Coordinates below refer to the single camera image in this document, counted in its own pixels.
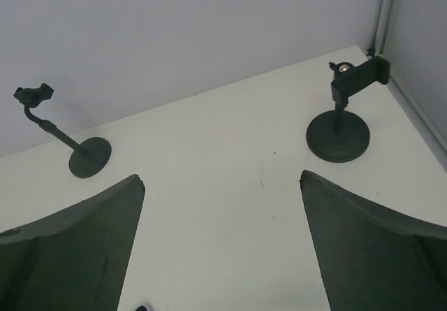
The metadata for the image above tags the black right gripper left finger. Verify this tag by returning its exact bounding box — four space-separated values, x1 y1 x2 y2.
1 175 145 310

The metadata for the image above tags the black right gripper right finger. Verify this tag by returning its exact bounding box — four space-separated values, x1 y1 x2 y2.
300 171 446 310

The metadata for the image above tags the lavender case smartphone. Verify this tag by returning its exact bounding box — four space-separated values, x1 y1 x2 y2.
135 304 154 311

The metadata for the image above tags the black phone stand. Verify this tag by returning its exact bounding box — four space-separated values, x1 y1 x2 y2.
14 83 112 179
306 56 390 163

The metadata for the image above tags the right aluminium frame post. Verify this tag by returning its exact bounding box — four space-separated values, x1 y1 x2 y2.
372 0 446 167

